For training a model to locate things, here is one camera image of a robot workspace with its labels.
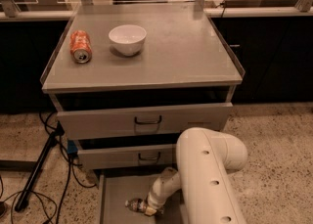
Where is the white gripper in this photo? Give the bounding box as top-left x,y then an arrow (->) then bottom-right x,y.
144,190 -> 167,216

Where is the clear plastic water bottle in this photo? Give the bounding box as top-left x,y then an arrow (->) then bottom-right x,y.
125,198 -> 163,215

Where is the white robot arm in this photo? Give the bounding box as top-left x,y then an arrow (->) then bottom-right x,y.
145,127 -> 247,224

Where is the grey bottom drawer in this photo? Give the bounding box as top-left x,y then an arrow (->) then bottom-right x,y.
98,163 -> 215,224

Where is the grey drawer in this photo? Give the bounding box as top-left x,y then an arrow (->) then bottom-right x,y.
58,103 -> 233,140
98,163 -> 215,224
78,144 -> 180,169

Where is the grey middle drawer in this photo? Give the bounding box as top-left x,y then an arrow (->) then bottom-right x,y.
78,144 -> 180,169

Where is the grey top drawer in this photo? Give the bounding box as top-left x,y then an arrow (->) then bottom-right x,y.
58,103 -> 233,140

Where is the grey drawer cabinet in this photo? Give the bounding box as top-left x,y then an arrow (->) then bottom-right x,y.
39,3 -> 246,224

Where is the white ceramic bowl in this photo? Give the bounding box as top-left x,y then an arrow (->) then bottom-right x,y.
109,24 -> 147,56

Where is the orange soda can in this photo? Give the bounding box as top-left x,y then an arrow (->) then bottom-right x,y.
69,30 -> 92,64

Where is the black floor cable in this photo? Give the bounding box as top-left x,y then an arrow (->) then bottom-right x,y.
0,112 -> 98,224

